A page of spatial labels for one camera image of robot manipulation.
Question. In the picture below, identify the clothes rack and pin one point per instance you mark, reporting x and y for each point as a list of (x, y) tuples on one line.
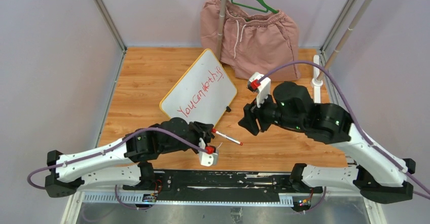
[(341, 17)]

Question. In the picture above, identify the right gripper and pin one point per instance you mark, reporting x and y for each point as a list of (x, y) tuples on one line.
[(248, 121)]

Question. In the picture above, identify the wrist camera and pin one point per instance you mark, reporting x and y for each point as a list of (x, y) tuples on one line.
[(210, 157), (260, 84)]

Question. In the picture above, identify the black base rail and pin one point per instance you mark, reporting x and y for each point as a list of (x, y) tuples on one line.
[(222, 186)]

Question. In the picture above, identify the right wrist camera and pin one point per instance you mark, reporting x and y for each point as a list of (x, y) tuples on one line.
[(260, 84)]

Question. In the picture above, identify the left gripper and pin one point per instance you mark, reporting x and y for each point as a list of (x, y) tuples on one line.
[(203, 131)]

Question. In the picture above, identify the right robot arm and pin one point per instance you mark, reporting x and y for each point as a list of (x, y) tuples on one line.
[(290, 107)]

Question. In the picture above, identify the white marker pen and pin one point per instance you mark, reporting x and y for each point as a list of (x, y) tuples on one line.
[(215, 131)]

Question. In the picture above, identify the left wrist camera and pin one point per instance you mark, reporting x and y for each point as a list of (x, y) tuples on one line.
[(210, 157)]

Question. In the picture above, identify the pink shorts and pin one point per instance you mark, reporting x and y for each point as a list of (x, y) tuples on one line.
[(252, 43)]

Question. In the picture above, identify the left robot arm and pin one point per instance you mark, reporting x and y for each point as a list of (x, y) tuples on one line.
[(127, 161)]

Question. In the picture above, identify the yellow framed whiteboard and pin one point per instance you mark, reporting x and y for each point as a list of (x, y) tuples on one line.
[(203, 92)]

